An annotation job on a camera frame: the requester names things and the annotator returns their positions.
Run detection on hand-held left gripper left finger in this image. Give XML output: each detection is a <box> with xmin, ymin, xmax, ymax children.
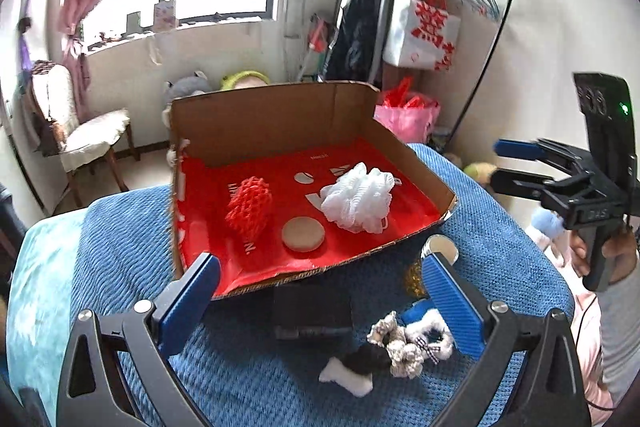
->
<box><xmin>56</xmin><ymin>252</ymin><xmax>222</xmax><ymax>427</ymax></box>

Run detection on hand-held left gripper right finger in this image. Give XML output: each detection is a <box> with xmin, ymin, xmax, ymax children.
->
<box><xmin>421</xmin><ymin>252</ymin><xmax>586</xmax><ymax>427</ymax></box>

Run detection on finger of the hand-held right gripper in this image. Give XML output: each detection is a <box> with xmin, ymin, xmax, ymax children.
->
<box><xmin>494</xmin><ymin>138</ymin><xmax>593</xmax><ymax>172</ymax></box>
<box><xmin>489</xmin><ymin>167</ymin><xmax>591</xmax><ymax>204</ymax></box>

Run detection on white bunny plush scrunchie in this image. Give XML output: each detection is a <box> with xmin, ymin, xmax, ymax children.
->
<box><xmin>405</xmin><ymin>307</ymin><xmax>453</xmax><ymax>363</ymax></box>

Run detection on blue sponge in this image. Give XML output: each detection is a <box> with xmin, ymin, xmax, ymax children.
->
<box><xmin>400</xmin><ymin>299</ymin><xmax>436</xmax><ymax>325</ymax></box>

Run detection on cream lace scrunchie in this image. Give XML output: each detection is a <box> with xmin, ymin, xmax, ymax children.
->
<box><xmin>367</xmin><ymin>312</ymin><xmax>426</xmax><ymax>380</ymax></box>

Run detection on black and white fluffy scrunchie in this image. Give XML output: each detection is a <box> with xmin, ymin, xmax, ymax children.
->
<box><xmin>318</xmin><ymin>342</ymin><xmax>396</xmax><ymax>398</ymax></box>

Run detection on red mesh sponge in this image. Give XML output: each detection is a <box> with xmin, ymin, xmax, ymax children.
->
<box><xmin>225</xmin><ymin>177</ymin><xmax>273</xmax><ymax>240</ymax></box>

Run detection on round beige sponge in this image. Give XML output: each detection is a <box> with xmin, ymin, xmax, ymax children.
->
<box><xmin>281</xmin><ymin>217</ymin><xmax>326</xmax><ymax>253</ymax></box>

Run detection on white mesh bath pouf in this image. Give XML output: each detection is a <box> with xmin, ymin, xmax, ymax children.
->
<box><xmin>320</xmin><ymin>163</ymin><xmax>396</xmax><ymax>234</ymax></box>

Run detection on brown cardboard box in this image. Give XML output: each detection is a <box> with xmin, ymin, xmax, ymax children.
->
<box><xmin>167</xmin><ymin>79</ymin><xmax>458</xmax><ymax>303</ymax></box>

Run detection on person's right forearm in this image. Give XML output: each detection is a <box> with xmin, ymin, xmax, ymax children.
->
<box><xmin>595</xmin><ymin>277</ymin><xmax>640</xmax><ymax>408</ymax></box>

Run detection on person's right hand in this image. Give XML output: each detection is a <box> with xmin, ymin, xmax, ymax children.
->
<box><xmin>570</xmin><ymin>227</ymin><xmax>640</xmax><ymax>283</ymax></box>

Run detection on yellow green plush toy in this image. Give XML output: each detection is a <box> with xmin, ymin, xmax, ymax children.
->
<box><xmin>462</xmin><ymin>162</ymin><xmax>498</xmax><ymax>182</ymax></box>

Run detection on light blue plush toy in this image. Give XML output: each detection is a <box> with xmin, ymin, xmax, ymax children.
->
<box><xmin>530</xmin><ymin>207</ymin><xmax>568</xmax><ymax>243</ymax></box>

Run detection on clear jar with yellow capsules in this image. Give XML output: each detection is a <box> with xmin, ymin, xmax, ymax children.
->
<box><xmin>404</xmin><ymin>234</ymin><xmax>460</xmax><ymax>298</ymax></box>

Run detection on blue knitted blanket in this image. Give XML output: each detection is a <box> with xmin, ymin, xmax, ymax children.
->
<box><xmin>70</xmin><ymin>142</ymin><xmax>576</xmax><ymax>427</ymax></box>

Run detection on pink bag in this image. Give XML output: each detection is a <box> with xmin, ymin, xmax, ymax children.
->
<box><xmin>374</xmin><ymin>102</ymin><xmax>441</xmax><ymax>145</ymax></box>

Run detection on dark box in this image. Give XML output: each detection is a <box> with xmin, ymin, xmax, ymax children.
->
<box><xmin>272</xmin><ymin>284</ymin><xmax>354</xmax><ymax>340</ymax></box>

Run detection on red plastic bag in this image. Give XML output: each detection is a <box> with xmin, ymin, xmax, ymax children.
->
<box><xmin>377</xmin><ymin>77</ymin><xmax>441</xmax><ymax>110</ymax></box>

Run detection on black metal clothes rack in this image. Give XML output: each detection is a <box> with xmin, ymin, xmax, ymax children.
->
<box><xmin>340</xmin><ymin>0</ymin><xmax>516</xmax><ymax>142</ymax></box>

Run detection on teal bed sheet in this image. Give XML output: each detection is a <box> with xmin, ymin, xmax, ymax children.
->
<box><xmin>0</xmin><ymin>207</ymin><xmax>93</xmax><ymax>427</ymax></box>

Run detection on pink patterned pants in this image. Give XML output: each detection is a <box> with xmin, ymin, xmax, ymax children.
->
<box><xmin>525</xmin><ymin>227</ymin><xmax>618</xmax><ymax>427</ymax></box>

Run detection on white gift bag red print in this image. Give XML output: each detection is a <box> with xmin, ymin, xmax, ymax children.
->
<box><xmin>382</xmin><ymin>0</ymin><xmax>462</xmax><ymax>72</ymax></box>

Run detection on chair with white cover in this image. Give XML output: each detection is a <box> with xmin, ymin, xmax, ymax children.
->
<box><xmin>22</xmin><ymin>62</ymin><xmax>138</xmax><ymax>208</ymax></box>

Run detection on black jacket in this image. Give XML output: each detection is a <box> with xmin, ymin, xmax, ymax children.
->
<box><xmin>325</xmin><ymin>0</ymin><xmax>393</xmax><ymax>82</ymax></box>

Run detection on grey plush toy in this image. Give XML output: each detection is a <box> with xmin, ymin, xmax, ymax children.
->
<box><xmin>162</xmin><ymin>69</ymin><xmax>211</xmax><ymax>128</ymax></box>

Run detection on green hat plush doll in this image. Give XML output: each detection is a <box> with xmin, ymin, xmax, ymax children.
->
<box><xmin>220</xmin><ymin>71</ymin><xmax>271</xmax><ymax>92</ymax></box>

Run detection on pink red bundle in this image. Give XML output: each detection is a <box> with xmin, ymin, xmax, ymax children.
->
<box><xmin>307</xmin><ymin>14</ymin><xmax>336</xmax><ymax>55</ymax></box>

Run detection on metal crutch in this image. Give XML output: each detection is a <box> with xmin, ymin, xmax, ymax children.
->
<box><xmin>282</xmin><ymin>0</ymin><xmax>313</xmax><ymax>82</ymax></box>

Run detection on small picture card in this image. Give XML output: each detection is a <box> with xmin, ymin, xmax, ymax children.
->
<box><xmin>152</xmin><ymin>0</ymin><xmax>178</xmax><ymax>32</ymax></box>

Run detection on black cable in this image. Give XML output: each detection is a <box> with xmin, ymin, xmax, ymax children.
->
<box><xmin>575</xmin><ymin>292</ymin><xmax>616</xmax><ymax>413</ymax></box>

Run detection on purple hanging strap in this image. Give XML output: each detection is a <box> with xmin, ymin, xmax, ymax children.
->
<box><xmin>17</xmin><ymin>19</ymin><xmax>36</xmax><ymax>78</ymax></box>

